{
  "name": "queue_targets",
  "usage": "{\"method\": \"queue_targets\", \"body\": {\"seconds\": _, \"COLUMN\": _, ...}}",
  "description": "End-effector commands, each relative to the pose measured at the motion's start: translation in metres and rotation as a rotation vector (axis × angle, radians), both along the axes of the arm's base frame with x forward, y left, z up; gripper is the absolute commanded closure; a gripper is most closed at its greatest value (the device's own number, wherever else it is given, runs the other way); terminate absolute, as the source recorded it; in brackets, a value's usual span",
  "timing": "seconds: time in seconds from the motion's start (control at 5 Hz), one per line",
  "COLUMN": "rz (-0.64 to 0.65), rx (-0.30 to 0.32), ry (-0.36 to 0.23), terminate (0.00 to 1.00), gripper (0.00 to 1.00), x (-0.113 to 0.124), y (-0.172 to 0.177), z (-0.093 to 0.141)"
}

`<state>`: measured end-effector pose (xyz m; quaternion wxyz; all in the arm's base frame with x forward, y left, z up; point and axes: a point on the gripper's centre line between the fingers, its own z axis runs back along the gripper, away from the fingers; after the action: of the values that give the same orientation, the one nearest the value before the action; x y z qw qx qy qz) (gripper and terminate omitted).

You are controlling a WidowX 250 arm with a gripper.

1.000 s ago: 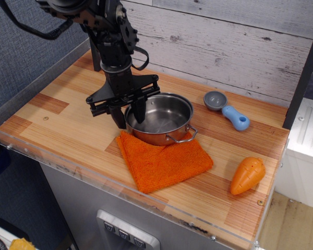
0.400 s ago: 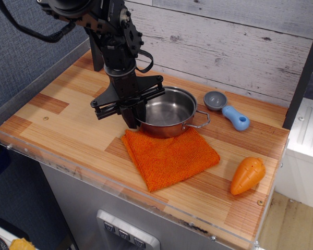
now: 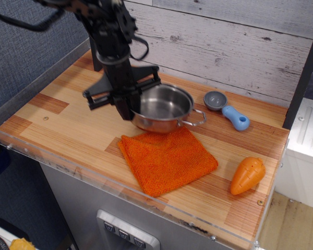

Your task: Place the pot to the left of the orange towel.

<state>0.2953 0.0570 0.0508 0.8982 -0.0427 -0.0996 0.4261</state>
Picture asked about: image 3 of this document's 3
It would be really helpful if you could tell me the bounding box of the clear acrylic shelf guard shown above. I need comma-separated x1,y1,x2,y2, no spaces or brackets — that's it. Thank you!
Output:
0,41,288,249

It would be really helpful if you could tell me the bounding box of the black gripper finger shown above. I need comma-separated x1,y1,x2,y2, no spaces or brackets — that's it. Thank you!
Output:
114,98,133,121

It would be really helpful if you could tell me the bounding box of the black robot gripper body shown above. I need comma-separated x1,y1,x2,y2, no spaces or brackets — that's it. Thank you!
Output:
83,58,161,110

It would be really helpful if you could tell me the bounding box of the dark grey right post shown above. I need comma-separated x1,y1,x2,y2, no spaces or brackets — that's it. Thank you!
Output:
282,42,313,130

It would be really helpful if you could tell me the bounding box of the orange plastic toy carrot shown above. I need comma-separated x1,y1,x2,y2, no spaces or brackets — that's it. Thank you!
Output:
230,157,266,195

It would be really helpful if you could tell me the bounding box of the orange folded towel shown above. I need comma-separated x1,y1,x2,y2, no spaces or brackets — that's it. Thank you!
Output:
117,127,218,197

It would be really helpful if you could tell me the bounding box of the dark grey left post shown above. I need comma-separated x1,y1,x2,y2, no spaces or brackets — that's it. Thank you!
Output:
89,37,103,72

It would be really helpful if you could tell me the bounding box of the white appliance at right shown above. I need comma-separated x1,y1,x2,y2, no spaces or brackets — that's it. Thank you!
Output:
275,98,313,207

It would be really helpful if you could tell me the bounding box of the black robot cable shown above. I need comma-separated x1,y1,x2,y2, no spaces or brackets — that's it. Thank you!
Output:
0,0,150,62

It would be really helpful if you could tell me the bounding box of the yellow object bottom left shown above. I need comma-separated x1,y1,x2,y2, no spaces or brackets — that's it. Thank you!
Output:
9,238,36,250

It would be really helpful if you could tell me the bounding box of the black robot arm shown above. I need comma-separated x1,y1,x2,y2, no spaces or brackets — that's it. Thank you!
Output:
39,1,161,120

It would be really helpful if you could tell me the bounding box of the blue grey toy scoop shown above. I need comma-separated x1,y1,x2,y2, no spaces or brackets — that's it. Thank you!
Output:
203,91,250,131

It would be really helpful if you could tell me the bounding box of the stainless steel pot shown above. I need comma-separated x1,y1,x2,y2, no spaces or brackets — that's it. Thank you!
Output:
131,84,207,133

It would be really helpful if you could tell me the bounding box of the silver dispenser button panel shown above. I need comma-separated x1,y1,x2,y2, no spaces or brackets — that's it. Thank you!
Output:
97,209,161,249

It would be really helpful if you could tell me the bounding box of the dark grey post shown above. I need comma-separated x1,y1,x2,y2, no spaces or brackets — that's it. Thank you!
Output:
282,42,313,130
89,37,103,72

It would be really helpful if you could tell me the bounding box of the silver toy fridge cabinet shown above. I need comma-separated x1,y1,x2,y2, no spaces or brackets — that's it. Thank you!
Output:
41,164,257,249

